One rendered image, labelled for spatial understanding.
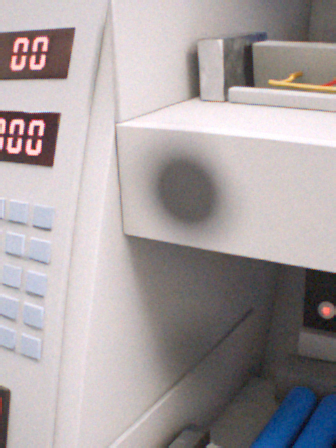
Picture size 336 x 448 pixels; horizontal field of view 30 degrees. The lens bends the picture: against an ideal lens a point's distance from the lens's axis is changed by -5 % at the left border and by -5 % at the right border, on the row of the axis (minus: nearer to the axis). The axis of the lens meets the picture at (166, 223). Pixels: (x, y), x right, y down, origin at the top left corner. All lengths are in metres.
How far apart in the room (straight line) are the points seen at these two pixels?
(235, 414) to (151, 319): 0.11
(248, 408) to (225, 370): 0.03
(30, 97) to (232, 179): 0.10
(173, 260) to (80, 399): 0.08
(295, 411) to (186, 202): 0.16
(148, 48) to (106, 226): 0.07
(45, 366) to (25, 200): 0.07
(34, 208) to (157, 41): 0.08
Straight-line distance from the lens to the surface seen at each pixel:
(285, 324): 0.43
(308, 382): 0.37
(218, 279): 0.34
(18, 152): 0.27
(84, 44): 0.26
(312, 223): 0.22
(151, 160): 0.24
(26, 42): 0.28
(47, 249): 0.26
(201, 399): 0.35
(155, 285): 0.29
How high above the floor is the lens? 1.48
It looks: 3 degrees down
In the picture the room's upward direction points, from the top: 8 degrees clockwise
